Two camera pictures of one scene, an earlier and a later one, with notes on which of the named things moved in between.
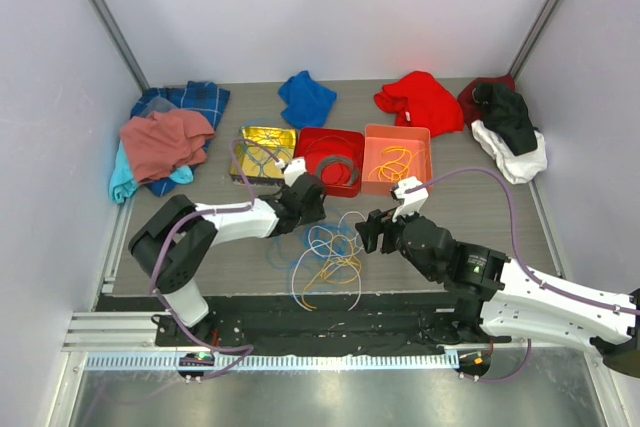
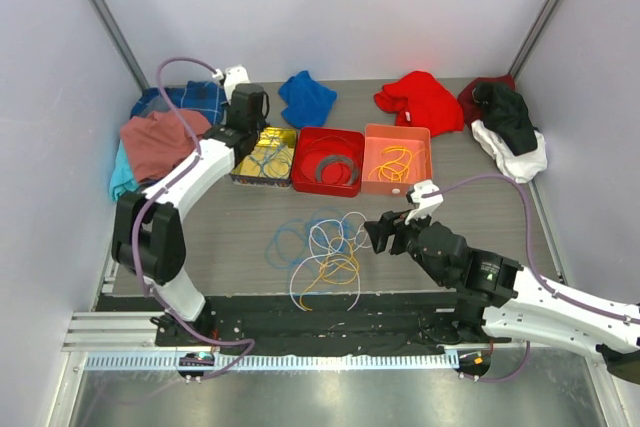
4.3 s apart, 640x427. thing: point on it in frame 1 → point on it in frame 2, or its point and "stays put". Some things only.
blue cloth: [308, 103] stays put
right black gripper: [374, 224] stays put
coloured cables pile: [269, 159] stays put
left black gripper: [317, 213] → [261, 122]
